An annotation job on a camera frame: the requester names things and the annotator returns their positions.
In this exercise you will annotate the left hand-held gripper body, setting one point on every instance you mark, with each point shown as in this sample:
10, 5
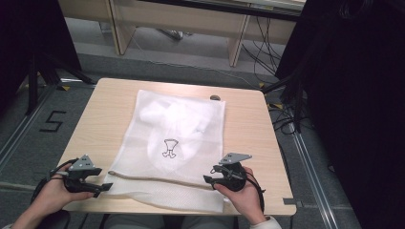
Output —
74, 184

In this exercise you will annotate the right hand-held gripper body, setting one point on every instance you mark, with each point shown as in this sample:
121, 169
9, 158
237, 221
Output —
235, 181

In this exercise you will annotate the white mesh laundry bag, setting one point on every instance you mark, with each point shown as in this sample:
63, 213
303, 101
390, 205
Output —
137, 159

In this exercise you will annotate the person's left hand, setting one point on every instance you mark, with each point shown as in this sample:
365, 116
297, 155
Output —
54, 194

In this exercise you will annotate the person's right hand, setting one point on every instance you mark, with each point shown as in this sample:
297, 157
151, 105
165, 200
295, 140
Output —
248, 200

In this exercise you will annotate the grey tape piece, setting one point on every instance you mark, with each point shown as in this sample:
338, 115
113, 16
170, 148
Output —
291, 201

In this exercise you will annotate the white garment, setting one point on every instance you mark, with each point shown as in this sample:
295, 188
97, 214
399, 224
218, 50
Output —
181, 120

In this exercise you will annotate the dark round table grommet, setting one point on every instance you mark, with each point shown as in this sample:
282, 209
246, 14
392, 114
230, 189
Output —
215, 97

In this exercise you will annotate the black tripod stand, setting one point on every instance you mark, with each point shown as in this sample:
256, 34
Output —
294, 95
47, 73

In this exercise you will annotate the black curtain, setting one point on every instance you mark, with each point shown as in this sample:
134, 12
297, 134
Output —
35, 35
356, 111

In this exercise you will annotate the light wooden desk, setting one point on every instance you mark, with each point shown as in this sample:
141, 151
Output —
178, 19

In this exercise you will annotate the metal floor rail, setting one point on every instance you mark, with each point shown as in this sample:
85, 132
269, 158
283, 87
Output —
19, 130
313, 178

